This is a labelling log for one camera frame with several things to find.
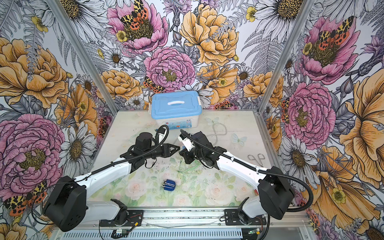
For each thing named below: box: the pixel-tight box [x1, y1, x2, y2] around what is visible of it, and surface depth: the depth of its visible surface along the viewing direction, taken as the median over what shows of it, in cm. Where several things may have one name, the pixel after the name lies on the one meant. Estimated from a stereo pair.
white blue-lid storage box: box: [148, 90, 202, 130], surface depth 104 cm
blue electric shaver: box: [161, 179, 176, 192], surface depth 84 cm
